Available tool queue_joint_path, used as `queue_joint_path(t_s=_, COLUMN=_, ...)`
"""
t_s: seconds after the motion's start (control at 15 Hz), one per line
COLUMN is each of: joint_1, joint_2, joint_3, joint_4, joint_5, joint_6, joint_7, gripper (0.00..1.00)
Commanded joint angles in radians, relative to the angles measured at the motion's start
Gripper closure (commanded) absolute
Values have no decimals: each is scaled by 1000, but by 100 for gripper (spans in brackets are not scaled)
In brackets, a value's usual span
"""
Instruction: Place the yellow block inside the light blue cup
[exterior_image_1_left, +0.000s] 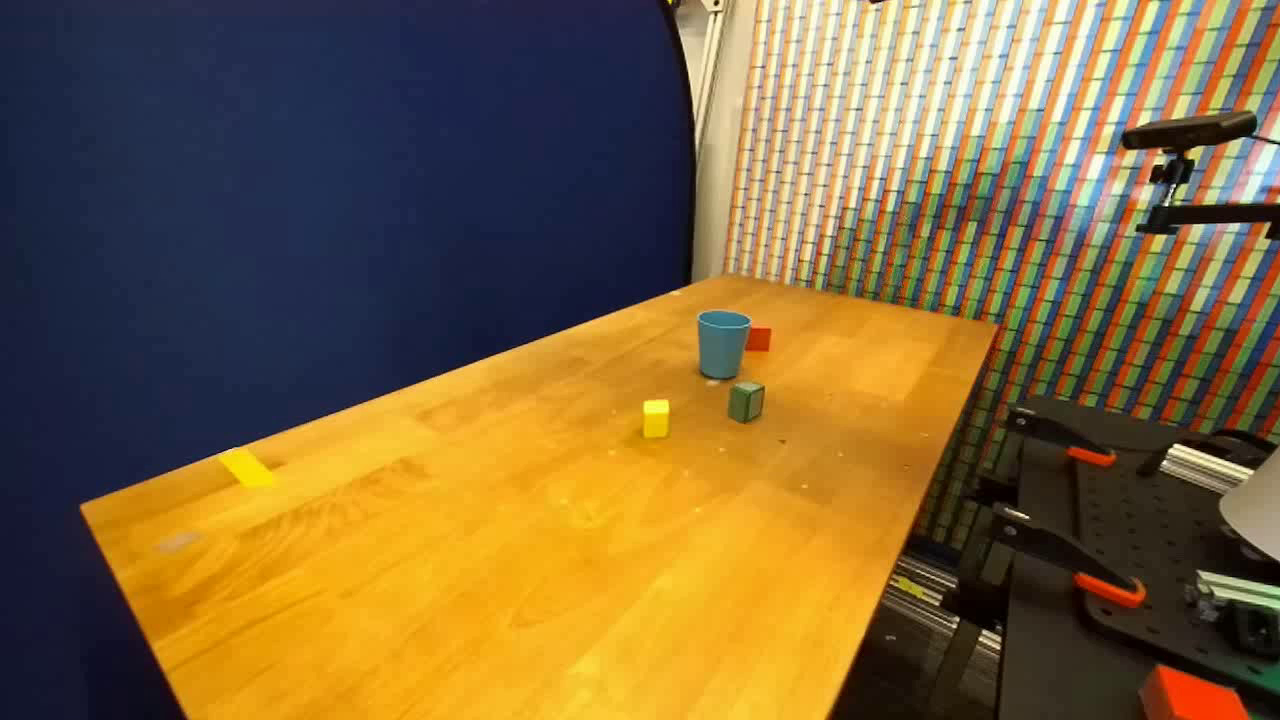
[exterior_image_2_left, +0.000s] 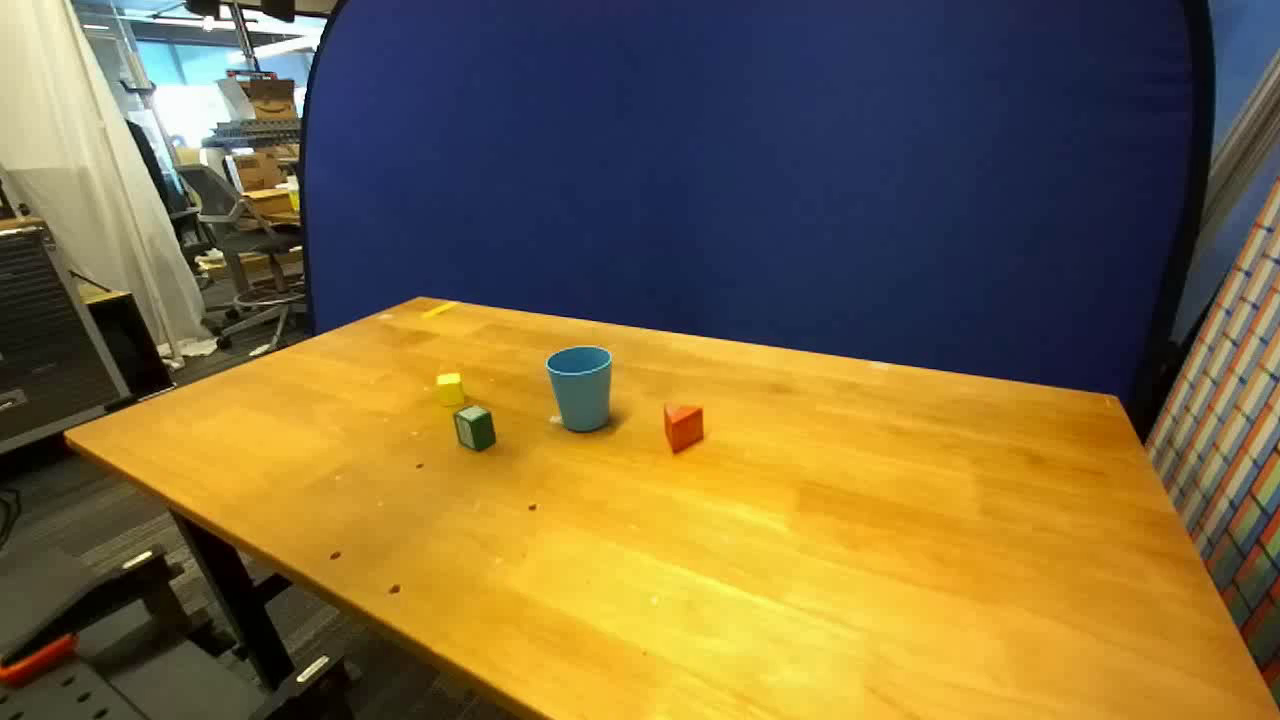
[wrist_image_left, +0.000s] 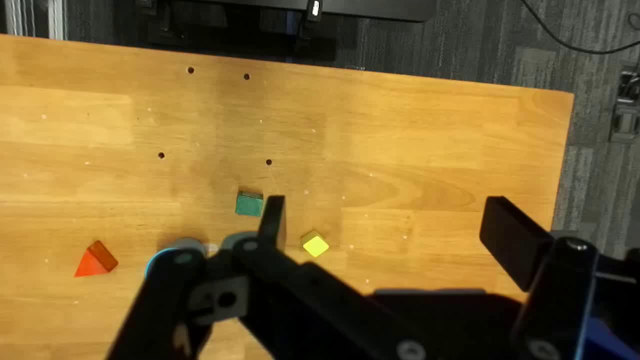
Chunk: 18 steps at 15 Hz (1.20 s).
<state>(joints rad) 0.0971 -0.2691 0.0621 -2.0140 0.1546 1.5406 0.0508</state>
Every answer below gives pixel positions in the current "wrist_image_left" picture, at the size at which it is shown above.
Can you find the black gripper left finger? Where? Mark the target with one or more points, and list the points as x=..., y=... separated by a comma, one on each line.
x=177, y=322

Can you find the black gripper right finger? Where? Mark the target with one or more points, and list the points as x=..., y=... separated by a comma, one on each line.
x=555, y=273

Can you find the yellow wooden cube block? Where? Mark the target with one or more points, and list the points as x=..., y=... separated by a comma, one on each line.
x=314, y=244

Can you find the light blue cup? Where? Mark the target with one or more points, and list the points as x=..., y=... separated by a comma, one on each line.
x=194, y=264

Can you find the red triangular wooden block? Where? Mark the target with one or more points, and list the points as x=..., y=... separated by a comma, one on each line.
x=95, y=260

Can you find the teal green wooden block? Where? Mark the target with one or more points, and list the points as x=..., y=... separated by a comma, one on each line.
x=249, y=205

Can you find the black monitor base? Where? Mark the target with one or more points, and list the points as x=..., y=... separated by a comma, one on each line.
x=402, y=11

